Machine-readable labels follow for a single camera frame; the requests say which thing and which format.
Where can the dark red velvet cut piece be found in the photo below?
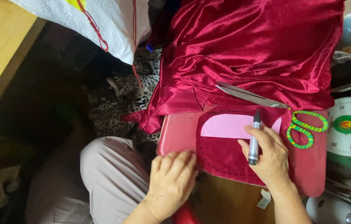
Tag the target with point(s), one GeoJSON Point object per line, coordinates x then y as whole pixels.
{"type": "Point", "coordinates": [225, 152]}

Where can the person's grey trousers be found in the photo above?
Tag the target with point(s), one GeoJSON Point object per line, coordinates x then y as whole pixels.
{"type": "Point", "coordinates": [100, 183]}

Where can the grey marker pen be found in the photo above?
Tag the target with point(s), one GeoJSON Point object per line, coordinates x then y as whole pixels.
{"type": "Point", "coordinates": [254, 140]}

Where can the pink paper pattern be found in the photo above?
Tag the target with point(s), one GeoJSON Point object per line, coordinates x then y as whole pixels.
{"type": "Point", "coordinates": [225, 126]}

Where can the red plastic stool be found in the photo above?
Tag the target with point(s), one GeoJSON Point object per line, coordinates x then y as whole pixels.
{"type": "Point", "coordinates": [178, 137]}

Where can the white paper tag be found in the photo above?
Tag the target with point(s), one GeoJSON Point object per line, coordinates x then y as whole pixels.
{"type": "Point", "coordinates": [264, 199]}

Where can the person's left hand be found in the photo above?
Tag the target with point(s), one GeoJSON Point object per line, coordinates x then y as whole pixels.
{"type": "Point", "coordinates": [170, 183]}

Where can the leopard print fabric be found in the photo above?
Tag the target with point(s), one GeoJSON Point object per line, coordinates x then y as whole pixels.
{"type": "Point", "coordinates": [125, 96]}

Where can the white woven sack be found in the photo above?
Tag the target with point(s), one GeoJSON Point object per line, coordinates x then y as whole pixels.
{"type": "Point", "coordinates": [100, 25]}

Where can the large red velvet fabric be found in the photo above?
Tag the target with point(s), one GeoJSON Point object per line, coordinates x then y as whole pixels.
{"type": "Point", "coordinates": [250, 49]}

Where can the person's right hand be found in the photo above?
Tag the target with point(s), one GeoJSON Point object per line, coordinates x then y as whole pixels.
{"type": "Point", "coordinates": [271, 158]}

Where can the person's left fingers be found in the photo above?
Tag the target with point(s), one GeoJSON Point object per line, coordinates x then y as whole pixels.
{"type": "Point", "coordinates": [177, 158]}

